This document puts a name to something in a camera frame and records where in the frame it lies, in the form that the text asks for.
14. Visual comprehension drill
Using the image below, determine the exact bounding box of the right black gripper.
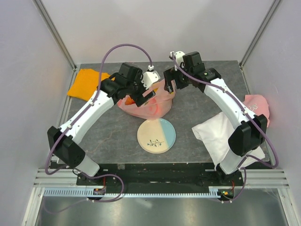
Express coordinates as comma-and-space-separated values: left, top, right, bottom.
163, 64, 193, 93

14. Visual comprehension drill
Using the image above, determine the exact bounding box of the pink peach plastic bag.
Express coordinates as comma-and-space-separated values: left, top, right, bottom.
117, 80, 175, 120

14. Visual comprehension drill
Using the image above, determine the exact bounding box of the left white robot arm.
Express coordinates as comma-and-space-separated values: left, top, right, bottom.
48, 63, 160, 185

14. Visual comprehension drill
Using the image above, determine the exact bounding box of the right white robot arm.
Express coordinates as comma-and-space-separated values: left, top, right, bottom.
164, 51, 268, 186

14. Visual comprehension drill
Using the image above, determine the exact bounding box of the beige and blue plate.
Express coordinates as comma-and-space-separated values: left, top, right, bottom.
137, 118, 176, 154

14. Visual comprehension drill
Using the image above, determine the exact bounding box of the orange folded cloth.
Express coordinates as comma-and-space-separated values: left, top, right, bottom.
67, 69, 99, 101

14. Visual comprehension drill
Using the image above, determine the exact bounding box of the white folded cloth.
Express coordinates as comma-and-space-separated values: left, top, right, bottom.
191, 112, 266, 165

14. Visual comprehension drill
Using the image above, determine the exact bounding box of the pink cap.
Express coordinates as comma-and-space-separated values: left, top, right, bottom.
243, 95, 270, 127

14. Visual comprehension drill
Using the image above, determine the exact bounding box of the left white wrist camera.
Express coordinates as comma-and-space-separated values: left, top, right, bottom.
141, 65, 160, 89

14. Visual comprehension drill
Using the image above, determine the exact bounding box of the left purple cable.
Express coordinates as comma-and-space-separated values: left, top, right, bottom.
44, 44, 153, 175

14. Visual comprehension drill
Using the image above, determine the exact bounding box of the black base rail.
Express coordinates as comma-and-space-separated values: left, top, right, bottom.
77, 162, 243, 187

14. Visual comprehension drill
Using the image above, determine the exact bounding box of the slotted cable duct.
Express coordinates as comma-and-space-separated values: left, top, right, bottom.
43, 187, 233, 201

